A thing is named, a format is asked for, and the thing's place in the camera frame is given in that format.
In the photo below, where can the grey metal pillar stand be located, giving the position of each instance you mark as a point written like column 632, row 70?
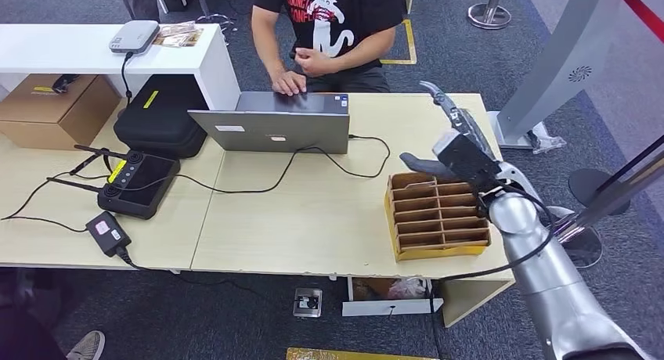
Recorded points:
column 560, row 62

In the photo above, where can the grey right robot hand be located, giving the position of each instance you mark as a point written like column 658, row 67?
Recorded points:
column 469, row 123

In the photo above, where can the crumpled plastic wrap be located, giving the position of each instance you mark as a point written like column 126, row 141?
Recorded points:
column 544, row 139

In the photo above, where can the small black object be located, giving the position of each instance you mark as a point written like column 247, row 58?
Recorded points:
column 65, row 82

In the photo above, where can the black pole stand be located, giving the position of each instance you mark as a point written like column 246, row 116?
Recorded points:
column 591, row 189

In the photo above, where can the person's right forearm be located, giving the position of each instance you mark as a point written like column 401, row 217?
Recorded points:
column 267, row 44

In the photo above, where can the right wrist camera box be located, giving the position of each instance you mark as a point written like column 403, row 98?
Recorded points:
column 467, row 163

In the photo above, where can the clear plastic bag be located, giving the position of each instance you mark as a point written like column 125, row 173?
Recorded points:
column 407, row 289

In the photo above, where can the black carrying case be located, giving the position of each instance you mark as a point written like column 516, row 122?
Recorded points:
column 161, row 119

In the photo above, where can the chrome chair frame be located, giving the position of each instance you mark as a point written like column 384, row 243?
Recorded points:
column 218, row 19

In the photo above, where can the person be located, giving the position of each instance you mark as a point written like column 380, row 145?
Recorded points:
column 88, row 347
column 342, row 15

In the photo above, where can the red floor strip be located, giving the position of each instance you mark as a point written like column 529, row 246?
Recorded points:
column 646, row 16

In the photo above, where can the cardboard card holder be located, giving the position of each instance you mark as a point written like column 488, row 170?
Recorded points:
column 441, row 217

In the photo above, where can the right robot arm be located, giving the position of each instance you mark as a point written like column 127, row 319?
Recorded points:
column 544, row 285

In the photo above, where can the yellow floor tape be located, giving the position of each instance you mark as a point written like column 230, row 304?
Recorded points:
column 410, row 41
column 352, row 354

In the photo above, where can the chrome stanchion base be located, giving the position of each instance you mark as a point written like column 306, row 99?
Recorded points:
column 488, row 15

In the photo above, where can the black remote controller with antennas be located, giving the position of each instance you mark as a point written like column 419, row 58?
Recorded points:
column 140, row 184

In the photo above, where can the black power adapter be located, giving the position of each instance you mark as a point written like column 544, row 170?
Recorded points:
column 108, row 234

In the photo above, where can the wooden desk side panel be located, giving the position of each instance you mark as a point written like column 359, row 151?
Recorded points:
column 469, row 298

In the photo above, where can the brown cardboard box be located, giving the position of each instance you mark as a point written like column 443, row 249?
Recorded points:
column 46, row 114

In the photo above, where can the white open drawer box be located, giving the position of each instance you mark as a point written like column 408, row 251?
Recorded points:
column 389, row 307

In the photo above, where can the white desk shelf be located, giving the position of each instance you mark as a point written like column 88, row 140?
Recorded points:
column 67, row 49

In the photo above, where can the grey flat device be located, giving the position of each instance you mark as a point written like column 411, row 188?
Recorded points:
column 134, row 36

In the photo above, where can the person's right hand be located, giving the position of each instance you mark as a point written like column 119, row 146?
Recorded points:
column 289, row 83

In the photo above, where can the silver pole stand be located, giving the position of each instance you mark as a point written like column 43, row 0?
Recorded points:
column 589, row 246

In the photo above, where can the person's left hand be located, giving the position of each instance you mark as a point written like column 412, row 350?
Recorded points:
column 315, row 62

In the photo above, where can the grey laptop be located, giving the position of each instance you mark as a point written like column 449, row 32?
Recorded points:
column 280, row 129

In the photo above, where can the person's left forearm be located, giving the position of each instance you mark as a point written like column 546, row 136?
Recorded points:
column 363, row 49

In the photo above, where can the metal floor socket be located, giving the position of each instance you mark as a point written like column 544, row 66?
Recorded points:
column 307, row 302

